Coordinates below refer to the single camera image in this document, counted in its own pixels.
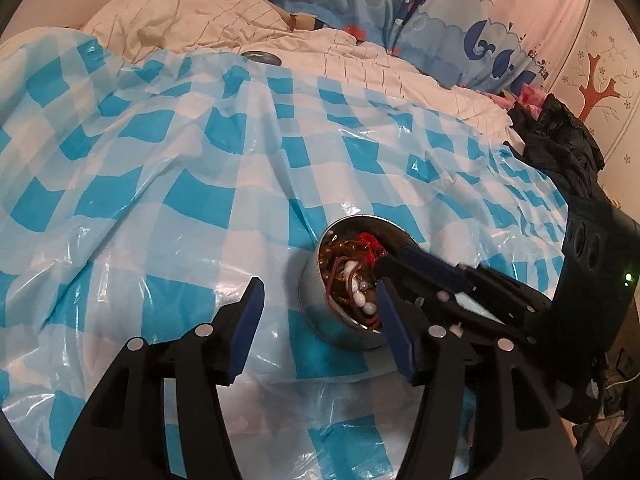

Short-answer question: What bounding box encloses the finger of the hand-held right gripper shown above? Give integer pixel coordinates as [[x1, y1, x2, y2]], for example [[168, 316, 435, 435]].
[[410, 287, 506, 335], [375, 245, 481, 297]]

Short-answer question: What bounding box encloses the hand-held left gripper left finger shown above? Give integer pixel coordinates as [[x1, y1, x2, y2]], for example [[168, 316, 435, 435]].
[[55, 276, 266, 480]]

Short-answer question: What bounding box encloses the red string bracelet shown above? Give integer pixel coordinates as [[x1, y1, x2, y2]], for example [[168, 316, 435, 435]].
[[345, 232, 385, 267]]

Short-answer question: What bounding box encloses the amber bead bracelet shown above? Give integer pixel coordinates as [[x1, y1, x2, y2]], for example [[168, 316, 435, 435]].
[[319, 239, 382, 322]]

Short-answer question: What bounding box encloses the cartoon whale printed blanket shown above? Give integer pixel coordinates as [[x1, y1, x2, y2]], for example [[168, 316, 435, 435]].
[[210, 0, 596, 96]]

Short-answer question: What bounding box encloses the white quilt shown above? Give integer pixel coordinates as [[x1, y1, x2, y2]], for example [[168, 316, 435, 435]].
[[80, 0, 516, 133]]

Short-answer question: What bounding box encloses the white bead bracelet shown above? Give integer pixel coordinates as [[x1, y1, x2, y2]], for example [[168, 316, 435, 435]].
[[344, 260, 382, 319]]

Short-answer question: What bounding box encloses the round metal tin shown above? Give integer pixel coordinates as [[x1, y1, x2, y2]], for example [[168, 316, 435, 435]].
[[298, 215, 418, 352]]

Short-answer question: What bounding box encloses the black garment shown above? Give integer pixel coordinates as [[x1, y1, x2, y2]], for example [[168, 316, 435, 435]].
[[502, 94, 608, 207]]

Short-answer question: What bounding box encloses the pink garment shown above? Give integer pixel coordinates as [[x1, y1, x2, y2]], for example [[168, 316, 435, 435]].
[[492, 85, 547, 117]]

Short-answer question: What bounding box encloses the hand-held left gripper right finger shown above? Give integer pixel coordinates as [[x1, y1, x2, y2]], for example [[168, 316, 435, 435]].
[[375, 279, 583, 480]]

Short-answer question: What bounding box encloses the round metal lid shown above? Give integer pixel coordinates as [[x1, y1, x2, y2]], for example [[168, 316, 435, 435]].
[[240, 50, 282, 66]]

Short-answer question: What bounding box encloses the blue checked plastic sheet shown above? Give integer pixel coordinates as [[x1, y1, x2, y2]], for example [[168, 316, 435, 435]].
[[0, 27, 576, 480]]

